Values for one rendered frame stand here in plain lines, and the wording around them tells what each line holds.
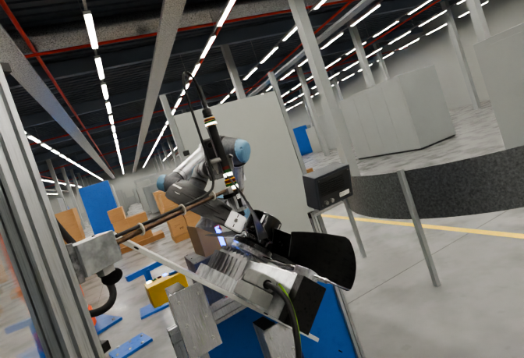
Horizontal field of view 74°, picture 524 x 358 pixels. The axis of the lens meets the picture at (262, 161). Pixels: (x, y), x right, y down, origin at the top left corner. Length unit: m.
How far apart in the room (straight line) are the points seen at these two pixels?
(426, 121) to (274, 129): 8.12
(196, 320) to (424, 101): 10.64
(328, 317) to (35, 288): 1.56
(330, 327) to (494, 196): 1.47
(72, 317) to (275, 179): 2.84
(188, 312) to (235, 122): 2.46
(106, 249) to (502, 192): 2.51
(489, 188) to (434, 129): 8.67
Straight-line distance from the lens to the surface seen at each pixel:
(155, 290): 1.59
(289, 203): 3.52
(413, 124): 10.89
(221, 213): 1.24
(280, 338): 1.26
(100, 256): 0.84
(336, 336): 2.12
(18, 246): 0.80
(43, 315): 0.82
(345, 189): 2.02
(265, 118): 3.51
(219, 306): 1.72
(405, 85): 11.00
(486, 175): 2.81
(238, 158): 1.77
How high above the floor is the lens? 1.46
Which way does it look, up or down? 2 degrees down
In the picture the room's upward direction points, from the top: 19 degrees counter-clockwise
